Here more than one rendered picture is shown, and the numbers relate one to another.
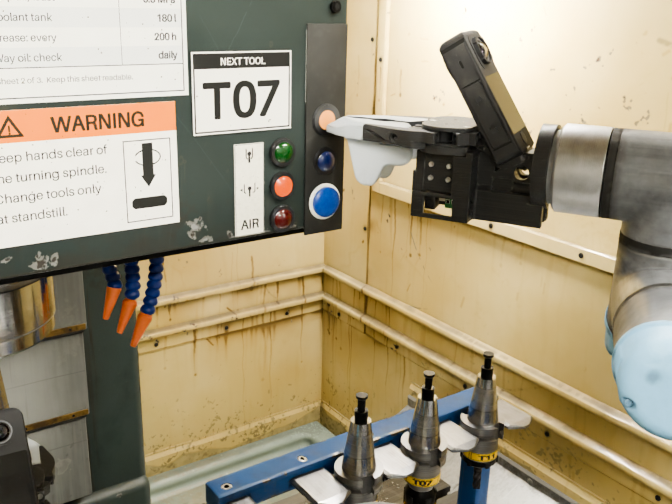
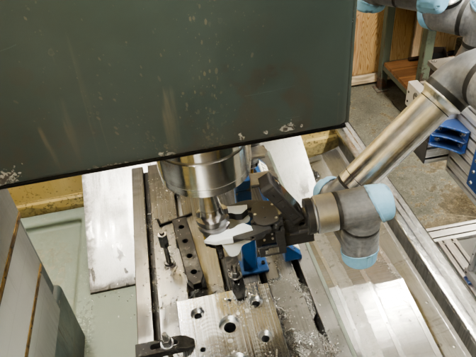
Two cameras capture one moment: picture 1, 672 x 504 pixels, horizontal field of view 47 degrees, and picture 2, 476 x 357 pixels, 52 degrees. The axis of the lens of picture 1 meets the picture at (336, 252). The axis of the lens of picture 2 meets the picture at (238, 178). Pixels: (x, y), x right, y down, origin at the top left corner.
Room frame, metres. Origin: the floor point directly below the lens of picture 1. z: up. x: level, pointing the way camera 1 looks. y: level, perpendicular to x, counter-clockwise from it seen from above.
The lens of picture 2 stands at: (0.37, 0.94, 1.96)
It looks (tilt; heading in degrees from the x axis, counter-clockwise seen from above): 39 degrees down; 298
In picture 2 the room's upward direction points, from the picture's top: 6 degrees counter-clockwise
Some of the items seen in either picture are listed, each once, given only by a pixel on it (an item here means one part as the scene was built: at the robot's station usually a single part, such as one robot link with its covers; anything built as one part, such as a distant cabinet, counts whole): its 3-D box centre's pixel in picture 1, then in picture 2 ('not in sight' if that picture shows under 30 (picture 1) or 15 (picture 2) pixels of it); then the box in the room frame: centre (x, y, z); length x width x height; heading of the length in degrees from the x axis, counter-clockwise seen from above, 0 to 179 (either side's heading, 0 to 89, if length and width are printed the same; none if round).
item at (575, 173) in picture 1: (579, 169); not in sight; (0.64, -0.20, 1.66); 0.08 x 0.05 x 0.08; 156
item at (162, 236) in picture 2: not in sight; (165, 248); (1.02, 0.20, 0.96); 0.03 x 0.03 x 0.13
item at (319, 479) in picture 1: (323, 489); (253, 152); (0.82, 0.01, 1.21); 0.07 x 0.05 x 0.01; 35
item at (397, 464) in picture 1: (392, 462); not in sight; (0.88, -0.08, 1.21); 0.07 x 0.05 x 0.01; 35
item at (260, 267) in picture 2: not in sight; (246, 230); (0.80, 0.13, 1.05); 0.10 x 0.05 x 0.30; 35
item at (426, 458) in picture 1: (423, 449); not in sight; (0.91, -0.13, 1.21); 0.06 x 0.06 x 0.03
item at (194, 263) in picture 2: not in sight; (188, 256); (0.97, 0.17, 0.93); 0.26 x 0.05 x 0.06; 130
